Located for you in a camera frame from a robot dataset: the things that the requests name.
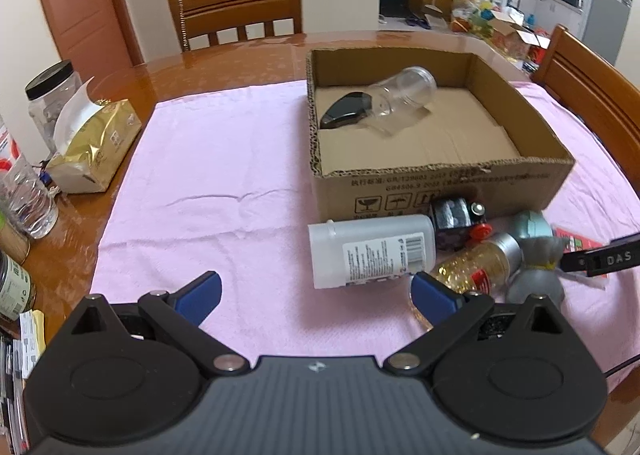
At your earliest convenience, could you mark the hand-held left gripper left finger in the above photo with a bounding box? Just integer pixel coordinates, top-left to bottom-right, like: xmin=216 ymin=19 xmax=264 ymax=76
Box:
xmin=71 ymin=271 xmax=249 ymax=378

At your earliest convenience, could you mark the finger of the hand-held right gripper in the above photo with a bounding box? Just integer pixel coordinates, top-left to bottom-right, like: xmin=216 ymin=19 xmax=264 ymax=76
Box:
xmin=559 ymin=233 xmax=640 ymax=278

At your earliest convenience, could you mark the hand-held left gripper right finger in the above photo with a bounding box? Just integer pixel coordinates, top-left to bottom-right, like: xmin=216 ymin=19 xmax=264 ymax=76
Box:
xmin=382 ymin=271 xmax=563 ymax=378

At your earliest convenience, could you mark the pink card box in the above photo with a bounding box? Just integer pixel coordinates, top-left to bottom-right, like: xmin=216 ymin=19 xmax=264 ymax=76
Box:
xmin=552 ymin=226 xmax=608 ymax=281

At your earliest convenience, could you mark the glass spice jar silver lid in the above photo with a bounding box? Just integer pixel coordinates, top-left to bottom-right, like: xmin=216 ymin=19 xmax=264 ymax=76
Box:
xmin=415 ymin=232 xmax=523 ymax=331

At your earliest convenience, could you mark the grey drawstring pouch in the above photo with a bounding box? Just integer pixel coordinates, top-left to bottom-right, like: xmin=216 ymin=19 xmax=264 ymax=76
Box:
xmin=505 ymin=235 xmax=568 ymax=305

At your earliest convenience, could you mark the white plastic bottle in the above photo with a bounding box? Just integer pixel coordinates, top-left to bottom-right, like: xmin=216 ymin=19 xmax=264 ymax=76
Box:
xmin=307 ymin=214 xmax=437 ymax=290

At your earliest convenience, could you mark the teal round container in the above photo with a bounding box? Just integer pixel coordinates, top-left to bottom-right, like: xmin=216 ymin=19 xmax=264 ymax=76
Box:
xmin=507 ymin=210 xmax=555 ymax=242

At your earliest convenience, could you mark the cardboard box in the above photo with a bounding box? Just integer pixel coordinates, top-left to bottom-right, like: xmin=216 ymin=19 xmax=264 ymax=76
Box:
xmin=305 ymin=48 xmax=576 ymax=222

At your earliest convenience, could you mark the pink towel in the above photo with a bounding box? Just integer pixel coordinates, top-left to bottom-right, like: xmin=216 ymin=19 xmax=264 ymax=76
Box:
xmin=90 ymin=78 xmax=640 ymax=386

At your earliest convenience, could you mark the gold tissue pack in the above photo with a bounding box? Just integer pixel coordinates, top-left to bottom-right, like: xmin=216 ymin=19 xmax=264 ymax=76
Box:
xmin=46 ymin=78 xmax=143 ymax=194

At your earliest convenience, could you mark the stack of papers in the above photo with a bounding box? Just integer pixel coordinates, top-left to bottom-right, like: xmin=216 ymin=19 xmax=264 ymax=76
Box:
xmin=0 ymin=310 xmax=46 ymax=455

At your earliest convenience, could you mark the bamboo canister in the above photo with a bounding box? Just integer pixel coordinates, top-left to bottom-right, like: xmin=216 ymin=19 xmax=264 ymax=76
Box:
xmin=0 ymin=212 xmax=32 ymax=266

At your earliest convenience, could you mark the clear water bottle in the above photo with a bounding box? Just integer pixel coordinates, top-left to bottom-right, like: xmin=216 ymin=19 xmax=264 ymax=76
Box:
xmin=0 ymin=115 xmax=60 ymax=239

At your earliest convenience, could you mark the clear plastic jar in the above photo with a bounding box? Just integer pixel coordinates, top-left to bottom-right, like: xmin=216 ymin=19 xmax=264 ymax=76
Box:
xmin=367 ymin=66 xmax=437 ymax=136

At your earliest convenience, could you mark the black computer mouse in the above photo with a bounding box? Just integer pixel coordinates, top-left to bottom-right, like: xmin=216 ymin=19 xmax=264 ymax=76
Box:
xmin=320 ymin=92 xmax=373 ymax=130

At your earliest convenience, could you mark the grey refrigerator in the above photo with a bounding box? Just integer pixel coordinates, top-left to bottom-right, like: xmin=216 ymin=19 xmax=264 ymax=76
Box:
xmin=580 ymin=0 xmax=631 ymax=67

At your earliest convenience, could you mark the open brown carton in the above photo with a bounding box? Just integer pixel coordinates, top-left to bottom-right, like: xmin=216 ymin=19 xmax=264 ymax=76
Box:
xmin=490 ymin=10 xmax=551 ymax=61

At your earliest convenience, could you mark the clear jar black lid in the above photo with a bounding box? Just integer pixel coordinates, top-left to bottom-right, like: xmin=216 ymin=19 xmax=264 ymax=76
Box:
xmin=25 ymin=60 xmax=83 ymax=153

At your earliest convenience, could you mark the brown wooden door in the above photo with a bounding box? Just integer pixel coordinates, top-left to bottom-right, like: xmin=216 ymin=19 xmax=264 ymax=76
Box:
xmin=27 ymin=0 xmax=146 ymax=68

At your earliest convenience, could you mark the black cable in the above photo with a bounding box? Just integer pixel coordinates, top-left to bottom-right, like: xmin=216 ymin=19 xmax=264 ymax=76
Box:
xmin=602 ymin=357 xmax=640 ymax=378

